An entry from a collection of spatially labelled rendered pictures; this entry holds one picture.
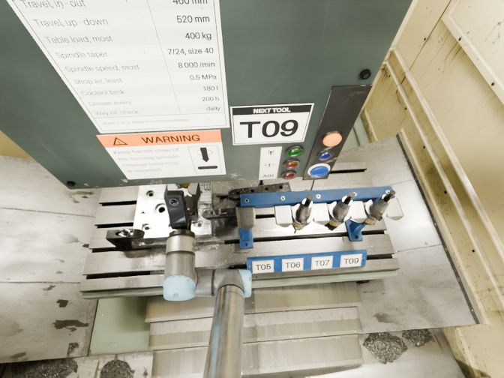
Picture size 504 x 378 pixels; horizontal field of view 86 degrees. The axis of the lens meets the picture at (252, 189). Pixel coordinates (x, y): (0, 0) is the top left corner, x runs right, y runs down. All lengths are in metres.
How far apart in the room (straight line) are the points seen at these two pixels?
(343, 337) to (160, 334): 0.74
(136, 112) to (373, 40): 0.26
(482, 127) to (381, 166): 0.48
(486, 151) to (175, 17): 1.11
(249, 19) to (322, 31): 0.07
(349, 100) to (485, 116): 0.91
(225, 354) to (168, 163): 0.39
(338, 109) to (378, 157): 1.22
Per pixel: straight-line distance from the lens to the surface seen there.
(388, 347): 1.42
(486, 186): 1.23
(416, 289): 1.36
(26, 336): 1.51
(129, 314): 1.43
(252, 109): 0.34
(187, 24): 0.28
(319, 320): 1.26
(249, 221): 0.79
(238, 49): 0.29
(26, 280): 1.55
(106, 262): 1.21
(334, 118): 0.37
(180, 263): 0.72
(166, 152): 0.40
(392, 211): 0.92
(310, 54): 0.30
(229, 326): 0.67
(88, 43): 0.31
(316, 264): 1.08
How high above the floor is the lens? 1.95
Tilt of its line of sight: 61 degrees down
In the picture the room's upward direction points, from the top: 2 degrees clockwise
